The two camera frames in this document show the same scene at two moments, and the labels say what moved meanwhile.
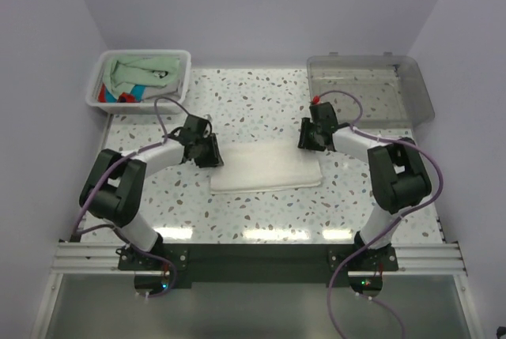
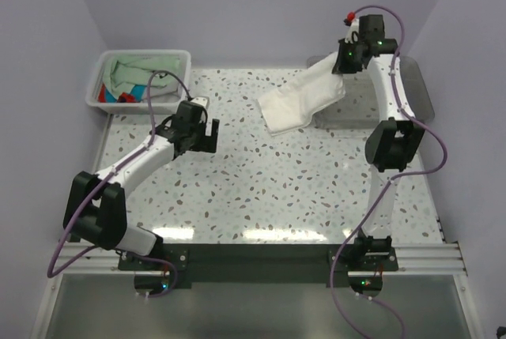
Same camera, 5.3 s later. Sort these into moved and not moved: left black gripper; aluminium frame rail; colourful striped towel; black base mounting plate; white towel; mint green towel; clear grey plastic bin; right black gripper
Moved: right black gripper; white towel; left black gripper
Not moved: colourful striped towel; black base mounting plate; mint green towel; aluminium frame rail; clear grey plastic bin
